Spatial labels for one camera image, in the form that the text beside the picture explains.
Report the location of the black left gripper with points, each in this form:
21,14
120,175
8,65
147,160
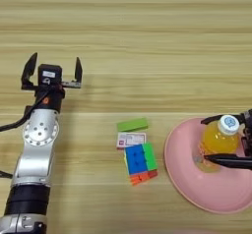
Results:
50,100

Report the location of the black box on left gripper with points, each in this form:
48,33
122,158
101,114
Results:
49,79

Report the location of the white red card box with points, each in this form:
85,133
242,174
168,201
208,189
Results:
131,139

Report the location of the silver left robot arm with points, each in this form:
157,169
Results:
34,159

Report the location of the orange juice bottle white cap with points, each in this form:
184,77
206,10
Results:
218,141

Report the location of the multicolour puzzle cube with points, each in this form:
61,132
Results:
138,161

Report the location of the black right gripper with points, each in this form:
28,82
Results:
248,120

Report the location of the green rectangular block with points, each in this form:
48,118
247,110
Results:
132,125

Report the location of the pink plate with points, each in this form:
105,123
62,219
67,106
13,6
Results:
197,188

